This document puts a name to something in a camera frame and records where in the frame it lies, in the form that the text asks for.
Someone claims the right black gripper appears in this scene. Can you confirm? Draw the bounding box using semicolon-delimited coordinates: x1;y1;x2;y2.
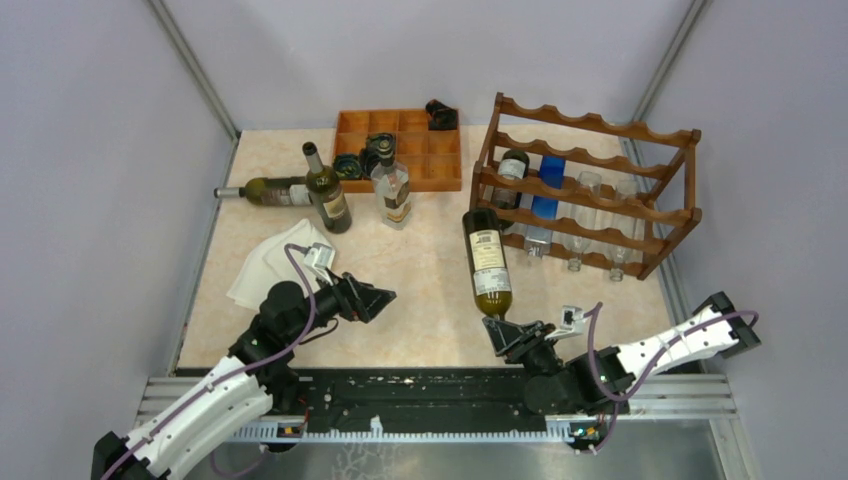
484;316;562;377

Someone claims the wooden compartment tray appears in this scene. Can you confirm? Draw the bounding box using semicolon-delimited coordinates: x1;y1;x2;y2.
331;108;463;192

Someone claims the green bottle front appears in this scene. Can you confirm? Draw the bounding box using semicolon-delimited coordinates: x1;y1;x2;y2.
462;207;513;320

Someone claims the black part in tray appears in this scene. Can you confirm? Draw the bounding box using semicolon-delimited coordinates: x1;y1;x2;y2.
358;132;396;178

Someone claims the white cable duct strip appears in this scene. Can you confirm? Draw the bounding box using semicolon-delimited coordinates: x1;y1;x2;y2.
158;415;608;445

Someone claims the small clear labelled bottle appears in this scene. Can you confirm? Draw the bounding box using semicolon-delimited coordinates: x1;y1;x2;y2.
370;156;412;230

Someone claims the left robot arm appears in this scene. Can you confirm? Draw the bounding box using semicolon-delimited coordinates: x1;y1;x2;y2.
91;272;397;479

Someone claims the wooden wine rack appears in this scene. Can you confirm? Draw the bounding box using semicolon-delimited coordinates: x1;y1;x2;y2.
469;92;702;280

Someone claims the blue square glass bottle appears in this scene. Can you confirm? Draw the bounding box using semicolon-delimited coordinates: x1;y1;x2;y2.
524;155;566;258

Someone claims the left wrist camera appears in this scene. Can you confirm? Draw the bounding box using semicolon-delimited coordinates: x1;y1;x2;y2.
303;242;336;271

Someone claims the lying green wine bottle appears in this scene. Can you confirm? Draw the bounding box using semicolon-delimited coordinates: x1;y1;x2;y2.
213;177;312;207

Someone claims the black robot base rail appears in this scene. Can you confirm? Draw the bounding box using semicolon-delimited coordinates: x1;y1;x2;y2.
235;364;654;439

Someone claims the white folded cloth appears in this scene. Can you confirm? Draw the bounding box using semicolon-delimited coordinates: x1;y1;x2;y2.
226;219;335;311

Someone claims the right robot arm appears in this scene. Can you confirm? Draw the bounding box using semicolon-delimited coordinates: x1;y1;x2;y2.
482;292;761;415

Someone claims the black part behind tray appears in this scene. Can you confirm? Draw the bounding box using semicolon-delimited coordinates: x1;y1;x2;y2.
425;99;459;131

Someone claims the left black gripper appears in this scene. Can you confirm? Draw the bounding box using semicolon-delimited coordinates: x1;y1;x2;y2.
286;266;396;344

